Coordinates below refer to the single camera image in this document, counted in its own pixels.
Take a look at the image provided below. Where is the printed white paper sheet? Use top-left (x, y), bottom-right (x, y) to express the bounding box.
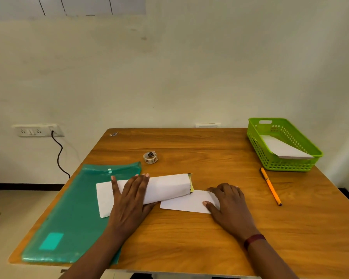
top-left (160, 190), bottom-right (221, 214)

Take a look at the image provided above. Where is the white wall socket panel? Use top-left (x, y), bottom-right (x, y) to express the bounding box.
top-left (13, 124), bottom-right (65, 138)

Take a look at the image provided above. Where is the black power cable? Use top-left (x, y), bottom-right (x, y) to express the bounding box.
top-left (51, 130), bottom-right (71, 179)

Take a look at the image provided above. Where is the black skirting board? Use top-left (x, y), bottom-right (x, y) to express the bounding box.
top-left (0, 183), bottom-right (349, 200)

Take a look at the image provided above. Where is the orange pen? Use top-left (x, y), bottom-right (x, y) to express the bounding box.
top-left (260, 167), bottom-right (283, 207)

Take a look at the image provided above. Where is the green translucent plastic folder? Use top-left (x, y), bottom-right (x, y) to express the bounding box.
top-left (21, 162), bottom-right (142, 265)

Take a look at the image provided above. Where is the green plastic basket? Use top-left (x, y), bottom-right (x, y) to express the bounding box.
top-left (247, 117), bottom-right (324, 172)

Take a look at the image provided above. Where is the person's right hand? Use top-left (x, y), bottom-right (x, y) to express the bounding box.
top-left (202, 183), bottom-right (260, 244)

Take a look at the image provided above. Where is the small clear tape roll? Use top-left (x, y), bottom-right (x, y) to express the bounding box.
top-left (143, 151), bottom-right (159, 165)

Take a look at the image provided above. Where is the person's left hand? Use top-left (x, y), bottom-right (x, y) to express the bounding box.
top-left (107, 173), bottom-right (160, 242)

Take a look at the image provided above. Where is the dark red wrist band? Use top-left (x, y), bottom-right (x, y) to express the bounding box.
top-left (244, 234), bottom-right (267, 251)

